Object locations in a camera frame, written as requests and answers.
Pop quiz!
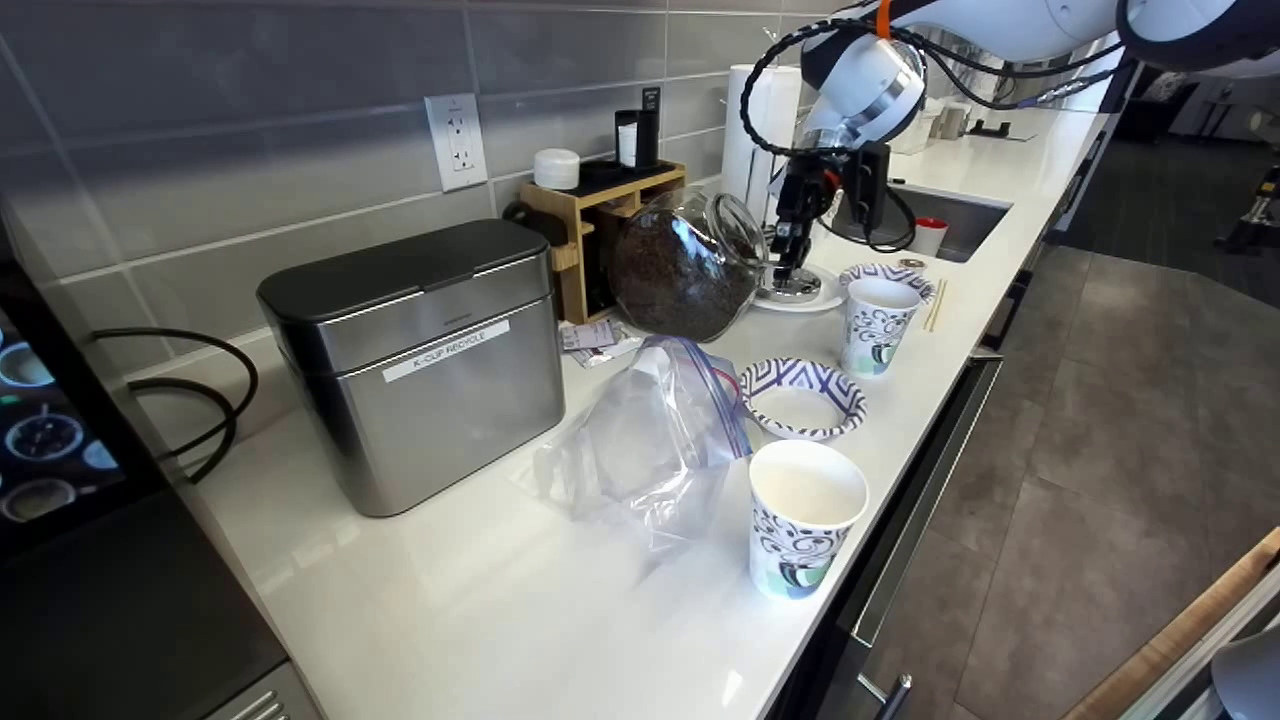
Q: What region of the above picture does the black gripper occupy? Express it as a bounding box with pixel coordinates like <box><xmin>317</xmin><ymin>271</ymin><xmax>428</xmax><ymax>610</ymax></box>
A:
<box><xmin>767</xmin><ymin>144</ymin><xmax>848</xmax><ymax>287</ymax></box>

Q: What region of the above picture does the printed paper cup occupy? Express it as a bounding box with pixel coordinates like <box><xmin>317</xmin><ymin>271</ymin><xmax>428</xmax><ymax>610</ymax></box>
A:
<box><xmin>743</xmin><ymin>436</ymin><xmax>871</xmax><ymax>605</ymax></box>
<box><xmin>838</xmin><ymin>271</ymin><xmax>929</xmax><ymax>388</ymax></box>

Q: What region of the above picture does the white plate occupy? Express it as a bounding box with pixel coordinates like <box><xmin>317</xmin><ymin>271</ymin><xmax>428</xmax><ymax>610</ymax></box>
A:
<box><xmin>747</xmin><ymin>269</ymin><xmax>853</xmax><ymax>321</ymax></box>

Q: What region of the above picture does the white paper towel roll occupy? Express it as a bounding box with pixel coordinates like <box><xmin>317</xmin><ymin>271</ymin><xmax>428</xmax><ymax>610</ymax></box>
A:
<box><xmin>714</xmin><ymin>59</ymin><xmax>809</xmax><ymax>228</ymax></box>

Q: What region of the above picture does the undermount kitchen sink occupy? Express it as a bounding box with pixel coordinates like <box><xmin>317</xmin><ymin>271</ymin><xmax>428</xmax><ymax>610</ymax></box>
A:
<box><xmin>822</xmin><ymin>180</ymin><xmax>1013</xmax><ymax>269</ymax></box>

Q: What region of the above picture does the tall black bottle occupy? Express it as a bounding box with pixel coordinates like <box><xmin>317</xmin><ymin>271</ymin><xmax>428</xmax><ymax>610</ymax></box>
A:
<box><xmin>634</xmin><ymin>83</ymin><xmax>665</xmax><ymax>171</ymax></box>

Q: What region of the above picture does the black bottle white label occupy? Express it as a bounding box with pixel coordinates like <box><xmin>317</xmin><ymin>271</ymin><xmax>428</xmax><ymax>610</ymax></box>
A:
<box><xmin>610</xmin><ymin>110</ymin><xmax>645</xmax><ymax>171</ymax></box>

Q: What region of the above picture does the wooden countertop rack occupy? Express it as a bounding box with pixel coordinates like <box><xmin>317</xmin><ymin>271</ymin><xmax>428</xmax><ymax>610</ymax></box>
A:
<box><xmin>512</xmin><ymin>156</ymin><xmax>693</xmax><ymax>327</ymax></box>

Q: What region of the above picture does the printed paper leaflet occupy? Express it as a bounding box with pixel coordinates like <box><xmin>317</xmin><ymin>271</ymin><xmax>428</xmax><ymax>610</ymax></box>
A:
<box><xmin>557</xmin><ymin>313</ymin><xmax>648</xmax><ymax>371</ymax></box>

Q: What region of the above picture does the clear zip plastic bag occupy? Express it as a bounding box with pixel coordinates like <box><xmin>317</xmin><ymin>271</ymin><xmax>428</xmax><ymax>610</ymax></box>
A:
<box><xmin>531</xmin><ymin>333</ymin><xmax>754</xmax><ymax>555</ymax></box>

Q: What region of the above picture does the small white jar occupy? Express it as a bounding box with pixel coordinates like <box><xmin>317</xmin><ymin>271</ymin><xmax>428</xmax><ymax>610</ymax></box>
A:
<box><xmin>531</xmin><ymin>144</ymin><xmax>583</xmax><ymax>191</ymax></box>

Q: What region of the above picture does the stainless steel dishwasher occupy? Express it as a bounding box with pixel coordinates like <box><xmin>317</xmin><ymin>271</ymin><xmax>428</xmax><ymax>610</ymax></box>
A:
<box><xmin>765</xmin><ymin>350</ymin><xmax>1013</xmax><ymax>720</ymax></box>

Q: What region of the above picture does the stainless steel bin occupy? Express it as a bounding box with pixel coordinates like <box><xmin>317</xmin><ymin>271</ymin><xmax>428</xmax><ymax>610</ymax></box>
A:
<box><xmin>257</xmin><ymin>216</ymin><xmax>573</xmax><ymax>519</ymax></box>

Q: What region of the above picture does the wooden edged table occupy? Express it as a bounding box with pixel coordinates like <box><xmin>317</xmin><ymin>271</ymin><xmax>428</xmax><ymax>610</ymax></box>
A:
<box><xmin>1062</xmin><ymin>525</ymin><xmax>1280</xmax><ymax>720</ymax></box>

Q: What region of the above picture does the grey dome shaped object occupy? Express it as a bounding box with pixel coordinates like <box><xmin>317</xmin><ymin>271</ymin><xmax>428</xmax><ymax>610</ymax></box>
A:
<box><xmin>1208</xmin><ymin>626</ymin><xmax>1280</xmax><ymax>720</ymax></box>

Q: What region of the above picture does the wire paper towel holder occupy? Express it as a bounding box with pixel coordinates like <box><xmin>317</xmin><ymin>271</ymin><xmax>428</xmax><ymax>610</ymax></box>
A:
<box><xmin>734</xmin><ymin>135</ymin><xmax>786</xmax><ymax>231</ymax></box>

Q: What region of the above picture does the white wall power outlet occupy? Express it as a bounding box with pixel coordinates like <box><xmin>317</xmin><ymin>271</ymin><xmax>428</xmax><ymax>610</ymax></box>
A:
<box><xmin>421</xmin><ymin>88</ymin><xmax>490</xmax><ymax>195</ymax></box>

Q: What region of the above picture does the black appliance power cable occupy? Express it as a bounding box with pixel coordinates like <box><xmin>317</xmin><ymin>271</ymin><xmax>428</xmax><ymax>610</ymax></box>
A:
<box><xmin>85</xmin><ymin>324</ymin><xmax>263</xmax><ymax>487</ymax></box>

